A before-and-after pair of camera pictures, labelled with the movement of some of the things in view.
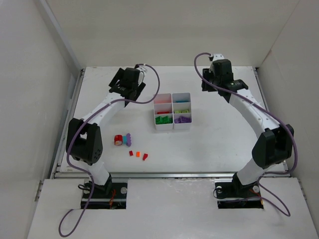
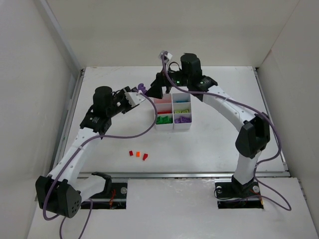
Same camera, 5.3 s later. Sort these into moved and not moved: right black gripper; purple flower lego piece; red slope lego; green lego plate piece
Moved: purple flower lego piece; right black gripper
Not moved: green lego plate piece; red slope lego
